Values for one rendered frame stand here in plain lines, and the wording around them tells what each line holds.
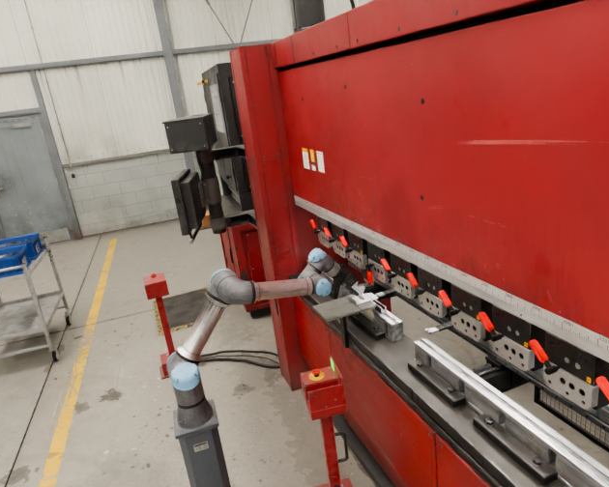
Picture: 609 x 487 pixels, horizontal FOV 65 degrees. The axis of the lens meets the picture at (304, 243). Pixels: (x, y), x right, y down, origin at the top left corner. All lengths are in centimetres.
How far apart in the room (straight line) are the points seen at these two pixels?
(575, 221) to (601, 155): 17
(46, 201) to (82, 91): 194
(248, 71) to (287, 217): 91
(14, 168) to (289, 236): 668
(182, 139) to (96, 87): 595
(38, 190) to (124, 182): 136
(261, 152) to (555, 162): 197
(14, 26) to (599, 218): 867
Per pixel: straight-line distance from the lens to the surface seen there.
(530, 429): 171
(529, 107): 134
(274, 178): 297
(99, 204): 908
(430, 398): 194
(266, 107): 293
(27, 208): 923
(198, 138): 301
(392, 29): 177
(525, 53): 134
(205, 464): 225
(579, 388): 145
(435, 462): 206
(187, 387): 205
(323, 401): 217
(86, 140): 897
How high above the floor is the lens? 205
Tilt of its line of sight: 18 degrees down
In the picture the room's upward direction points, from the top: 7 degrees counter-clockwise
